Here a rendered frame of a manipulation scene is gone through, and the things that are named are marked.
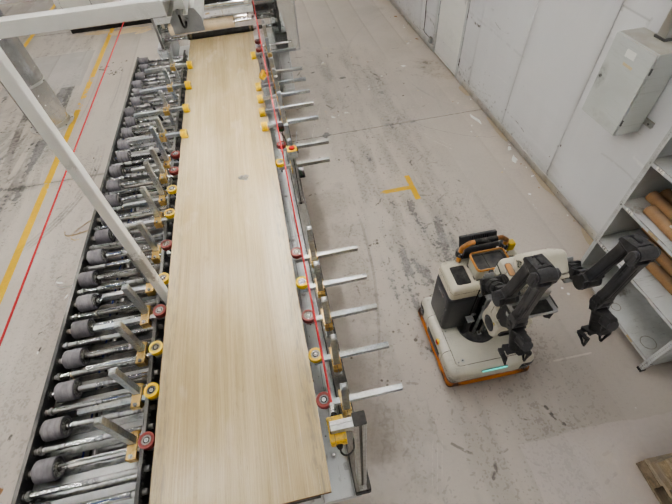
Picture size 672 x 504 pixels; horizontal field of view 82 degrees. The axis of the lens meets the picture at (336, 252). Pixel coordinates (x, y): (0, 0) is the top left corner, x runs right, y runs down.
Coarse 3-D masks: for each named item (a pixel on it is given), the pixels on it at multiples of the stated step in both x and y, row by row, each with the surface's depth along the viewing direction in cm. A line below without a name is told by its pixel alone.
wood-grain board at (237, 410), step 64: (256, 64) 440; (192, 128) 364; (256, 128) 358; (192, 192) 305; (256, 192) 301; (192, 256) 263; (256, 256) 260; (192, 320) 231; (256, 320) 229; (192, 384) 206; (256, 384) 204; (192, 448) 186; (256, 448) 184; (320, 448) 183
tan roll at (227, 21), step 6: (210, 18) 482; (216, 18) 482; (222, 18) 482; (228, 18) 482; (240, 18) 488; (246, 18) 488; (252, 18) 489; (168, 24) 478; (204, 24) 480; (210, 24) 481; (216, 24) 482; (222, 24) 484; (228, 24) 485; (234, 24) 487; (162, 30) 480; (168, 30) 481; (204, 30) 486
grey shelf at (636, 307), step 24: (648, 168) 248; (648, 192) 272; (624, 216) 289; (600, 240) 300; (600, 288) 317; (624, 288) 316; (648, 288) 271; (624, 312) 302; (648, 312) 301; (648, 336) 288; (648, 360) 276
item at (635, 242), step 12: (624, 240) 162; (636, 240) 161; (612, 252) 171; (624, 252) 164; (648, 252) 155; (600, 264) 179; (612, 264) 173; (576, 276) 193; (588, 276) 187; (600, 276) 184; (576, 288) 195
